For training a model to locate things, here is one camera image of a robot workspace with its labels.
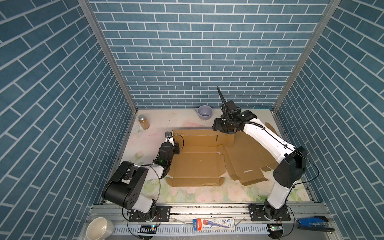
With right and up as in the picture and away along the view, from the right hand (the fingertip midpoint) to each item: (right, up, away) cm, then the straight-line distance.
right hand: (214, 126), depth 84 cm
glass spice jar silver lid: (-47, +2, +19) cm, 50 cm away
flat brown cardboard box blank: (+22, -21, +12) cm, 33 cm away
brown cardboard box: (-8, -21, +7) cm, 23 cm away
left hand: (-24, -8, +8) cm, 26 cm away
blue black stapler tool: (+48, -45, -15) cm, 68 cm away
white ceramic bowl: (-53, -46, -18) cm, 72 cm away
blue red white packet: (-8, -46, -15) cm, 49 cm away
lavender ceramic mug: (-4, +10, +31) cm, 32 cm away
